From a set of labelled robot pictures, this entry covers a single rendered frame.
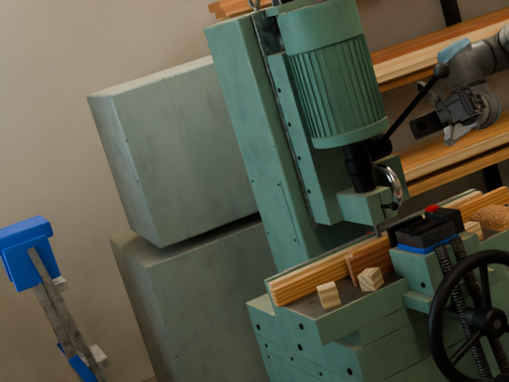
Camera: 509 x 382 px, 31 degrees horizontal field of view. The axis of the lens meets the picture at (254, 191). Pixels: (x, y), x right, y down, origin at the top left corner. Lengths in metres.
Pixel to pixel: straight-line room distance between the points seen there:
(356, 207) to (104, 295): 2.39
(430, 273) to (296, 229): 0.46
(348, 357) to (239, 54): 0.75
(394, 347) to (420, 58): 2.44
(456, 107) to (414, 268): 0.39
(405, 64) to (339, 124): 2.26
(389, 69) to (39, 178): 1.66
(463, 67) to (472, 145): 2.15
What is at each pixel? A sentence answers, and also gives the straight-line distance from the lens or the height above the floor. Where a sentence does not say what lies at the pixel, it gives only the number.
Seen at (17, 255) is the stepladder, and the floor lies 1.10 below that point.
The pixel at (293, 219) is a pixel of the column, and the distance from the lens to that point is 2.21.
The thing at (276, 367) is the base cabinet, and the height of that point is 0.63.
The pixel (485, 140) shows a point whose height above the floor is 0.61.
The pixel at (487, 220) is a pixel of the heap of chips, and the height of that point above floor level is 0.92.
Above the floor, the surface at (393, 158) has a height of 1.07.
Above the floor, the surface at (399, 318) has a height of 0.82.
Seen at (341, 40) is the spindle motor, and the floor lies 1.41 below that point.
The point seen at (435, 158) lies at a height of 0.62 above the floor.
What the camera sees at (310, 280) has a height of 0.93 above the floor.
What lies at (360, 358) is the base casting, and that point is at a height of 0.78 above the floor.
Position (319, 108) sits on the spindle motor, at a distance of 1.98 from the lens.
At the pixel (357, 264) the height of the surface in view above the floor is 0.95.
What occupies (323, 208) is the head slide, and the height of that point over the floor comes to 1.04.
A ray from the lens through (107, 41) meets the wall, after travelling 4.22.
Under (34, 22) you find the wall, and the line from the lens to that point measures 4.18.
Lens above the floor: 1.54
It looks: 11 degrees down
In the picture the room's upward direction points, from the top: 17 degrees counter-clockwise
